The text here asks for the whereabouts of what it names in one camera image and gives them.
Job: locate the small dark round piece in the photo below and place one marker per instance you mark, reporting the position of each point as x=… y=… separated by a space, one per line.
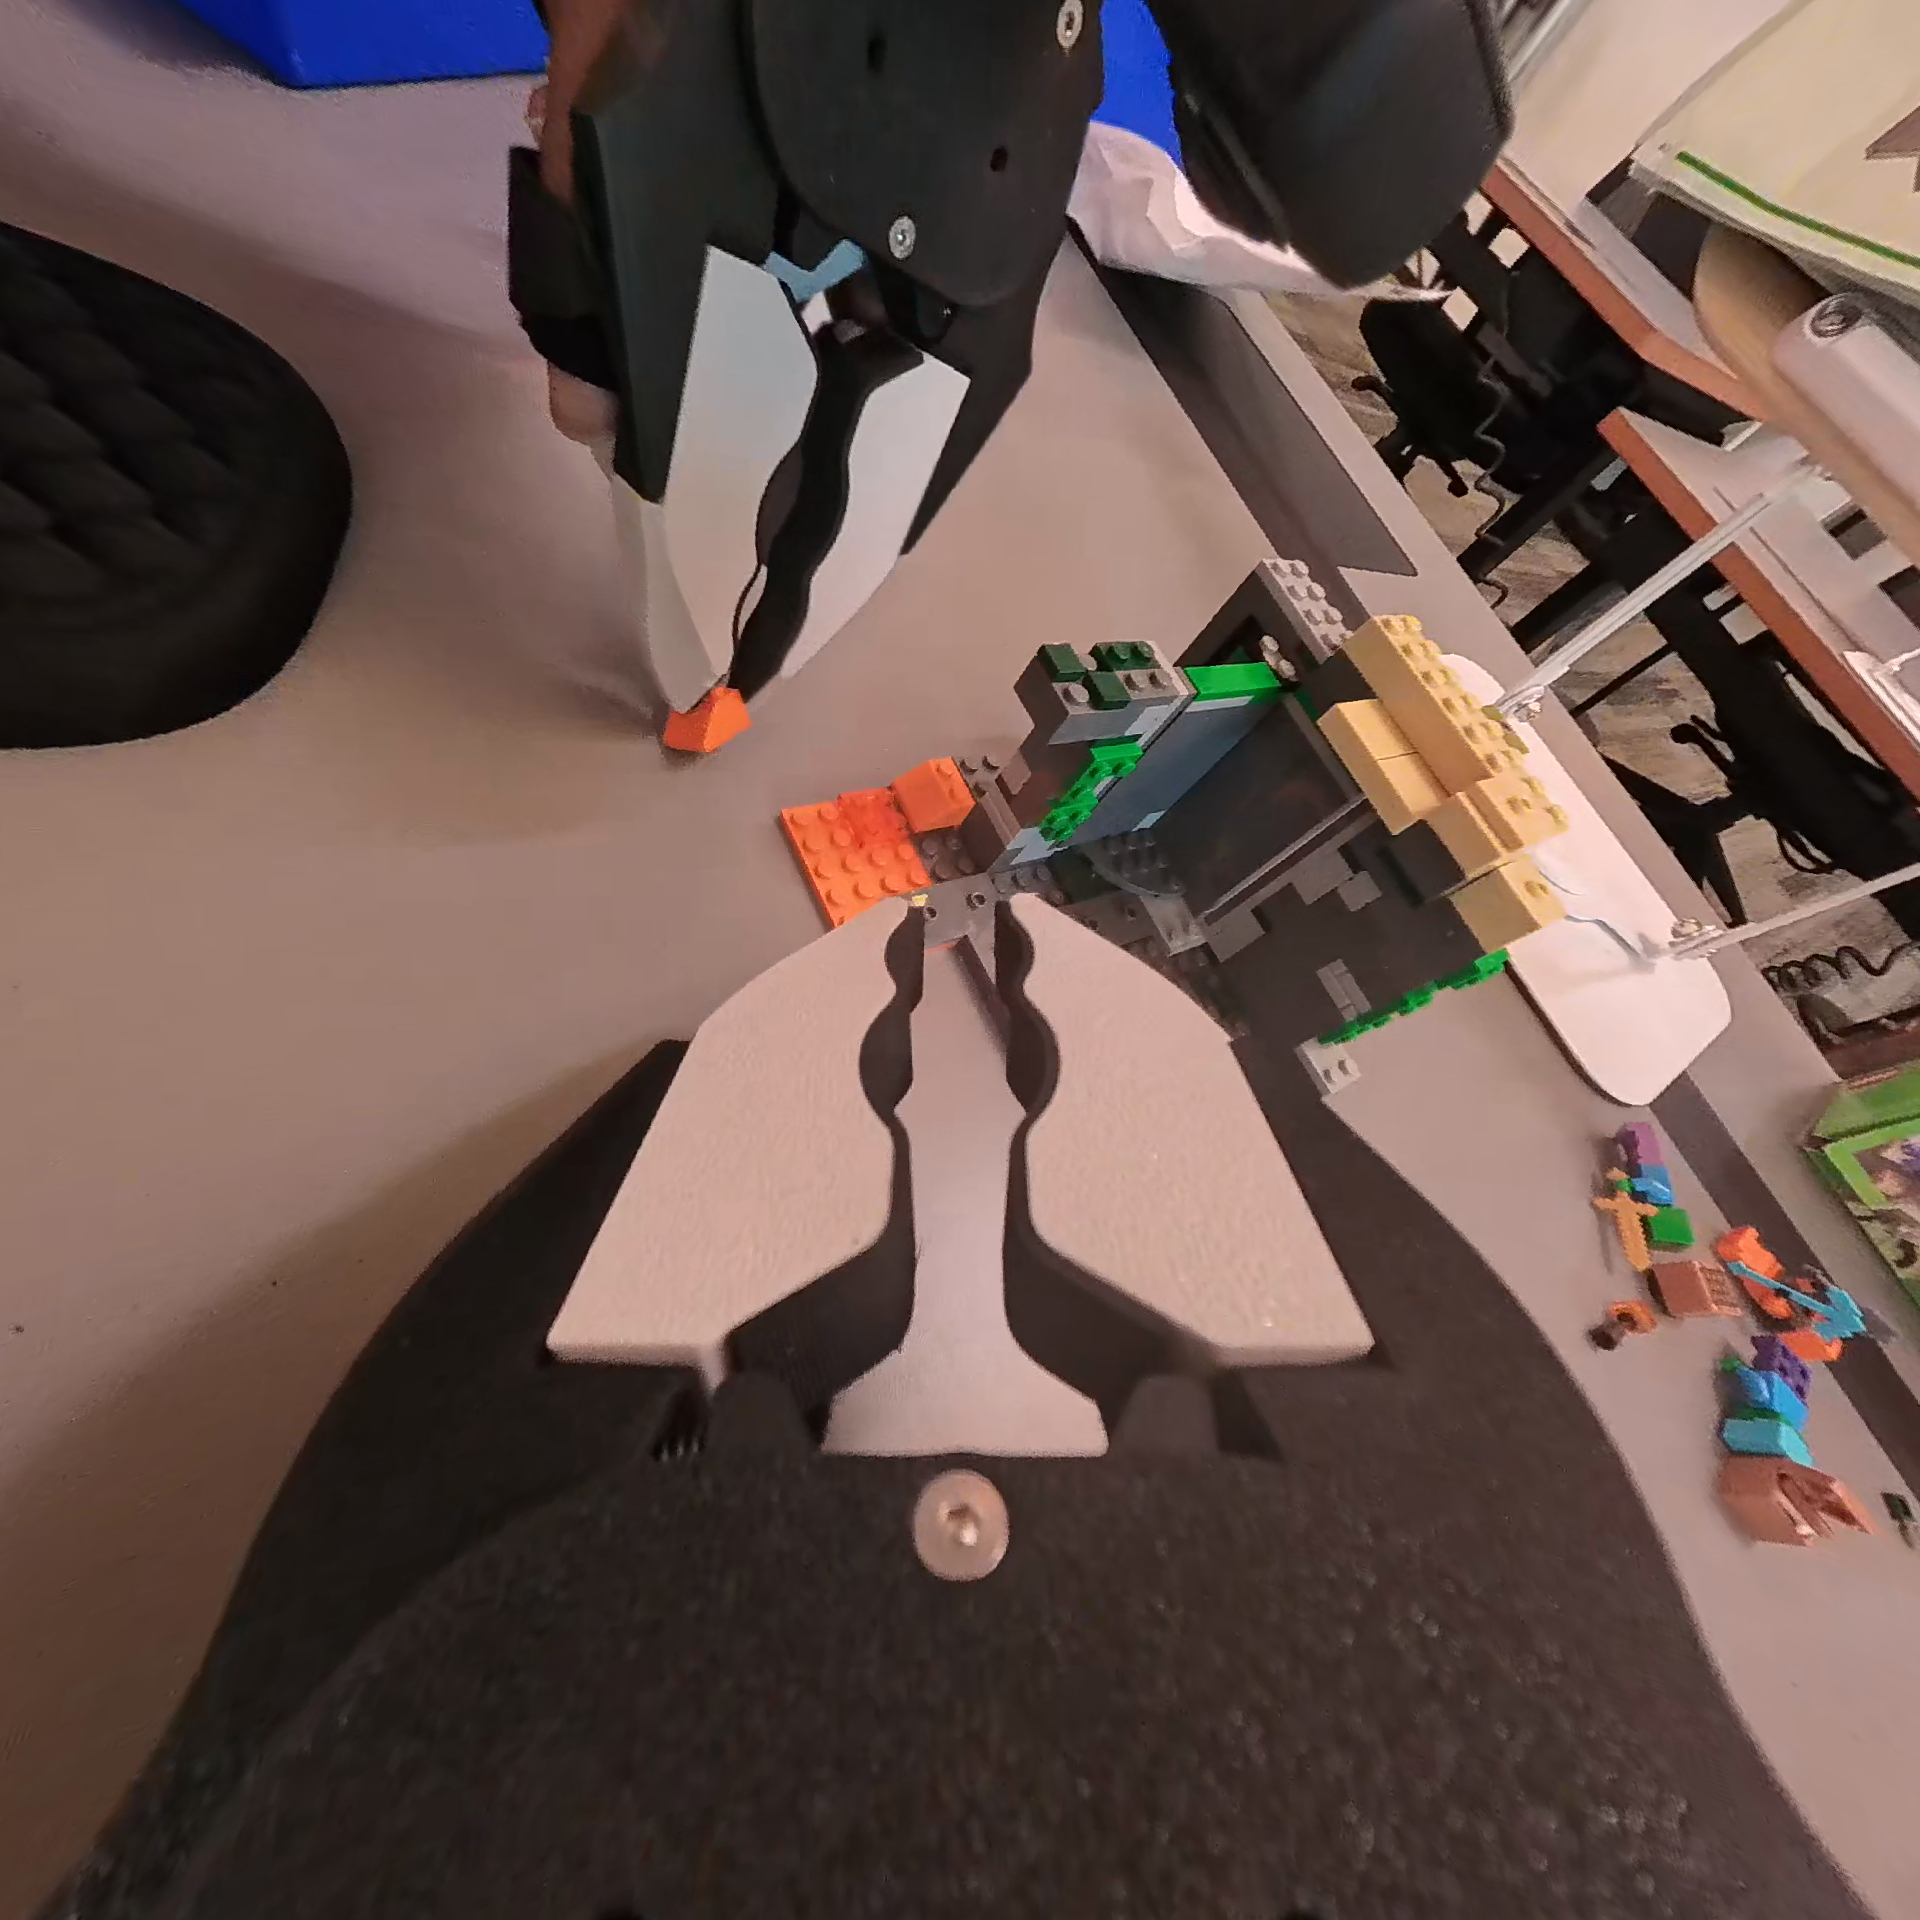
x=1903 y=1515

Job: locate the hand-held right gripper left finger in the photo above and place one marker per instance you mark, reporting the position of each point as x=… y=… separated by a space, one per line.
x=735 y=1185

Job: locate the small brick torch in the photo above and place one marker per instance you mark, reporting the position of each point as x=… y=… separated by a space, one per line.
x=1620 y=1324

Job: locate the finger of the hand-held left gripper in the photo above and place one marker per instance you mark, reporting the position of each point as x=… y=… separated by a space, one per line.
x=884 y=480
x=720 y=420

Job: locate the toy brick set box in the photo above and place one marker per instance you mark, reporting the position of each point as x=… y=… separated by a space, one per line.
x=1875 y=1170

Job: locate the black mesh office chair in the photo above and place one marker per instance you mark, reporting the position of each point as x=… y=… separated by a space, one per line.
x=149 y=495

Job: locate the white book stand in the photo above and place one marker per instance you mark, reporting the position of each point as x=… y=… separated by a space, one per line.
x=1635 y=1003

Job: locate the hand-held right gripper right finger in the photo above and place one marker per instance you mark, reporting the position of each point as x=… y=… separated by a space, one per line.
x=1184 y=1185

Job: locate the brick building model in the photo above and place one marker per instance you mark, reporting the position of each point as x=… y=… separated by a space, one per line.
x=1425 y=721

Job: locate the pile of small brick figures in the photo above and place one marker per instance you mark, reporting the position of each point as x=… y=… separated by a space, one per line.
x=1770 y=1425

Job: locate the brown office table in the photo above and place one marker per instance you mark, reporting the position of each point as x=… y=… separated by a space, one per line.
x=1559 y=149

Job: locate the crumpled white paper bag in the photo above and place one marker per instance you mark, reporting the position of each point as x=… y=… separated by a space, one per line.
x=1155 y=210

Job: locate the brown top office desk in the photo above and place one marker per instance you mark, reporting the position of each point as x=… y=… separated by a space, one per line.
x=1845 y=629

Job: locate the instruction booklet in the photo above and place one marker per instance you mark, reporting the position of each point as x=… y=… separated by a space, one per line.
x=1799 y=135

